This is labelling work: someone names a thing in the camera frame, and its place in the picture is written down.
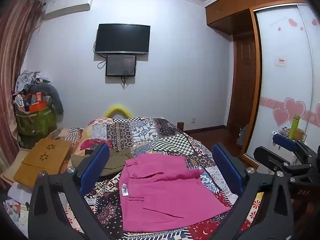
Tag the olive green pants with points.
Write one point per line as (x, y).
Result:
(115, 160)

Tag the wooden bed post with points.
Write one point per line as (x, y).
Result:
(180, 125)

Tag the striped red curtain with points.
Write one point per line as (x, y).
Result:
(12, 67)

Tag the yellow curved cushion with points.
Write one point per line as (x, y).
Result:
(117, 107)

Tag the green bottle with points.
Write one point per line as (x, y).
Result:
(293, 127)

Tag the wooden wardrobe with heart doors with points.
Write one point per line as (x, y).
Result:
(282, 55)

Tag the white air conditioner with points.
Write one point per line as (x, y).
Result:
(67, 6)

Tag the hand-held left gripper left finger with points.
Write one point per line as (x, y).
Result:
(96, 165)

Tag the small black wall monitor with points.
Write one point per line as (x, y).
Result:
(121, 65)

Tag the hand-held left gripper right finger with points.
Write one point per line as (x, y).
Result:
(226, 170)

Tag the wooden lap desk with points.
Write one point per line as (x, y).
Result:
(42, 162)

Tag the yellow mug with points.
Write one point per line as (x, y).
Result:
(300, 134)

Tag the magenta cloth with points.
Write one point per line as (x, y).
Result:
(87, 145)

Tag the green laundry basket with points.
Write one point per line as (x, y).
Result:
(35, 125)

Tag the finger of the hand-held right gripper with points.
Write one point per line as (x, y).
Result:
(285, 140)
(265, 155)

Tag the pile of grey clothes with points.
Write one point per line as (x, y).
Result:
(27, 80)

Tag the orange box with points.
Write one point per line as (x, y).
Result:
(37, 107)

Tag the pink pants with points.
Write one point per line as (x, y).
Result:
(162, 192)

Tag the large black wall television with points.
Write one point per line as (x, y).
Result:
(123, 38)

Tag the brown wooden door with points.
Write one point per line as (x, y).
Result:
(243, 85)

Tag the patchwork printed blanket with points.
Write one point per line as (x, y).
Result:
(155, 135)

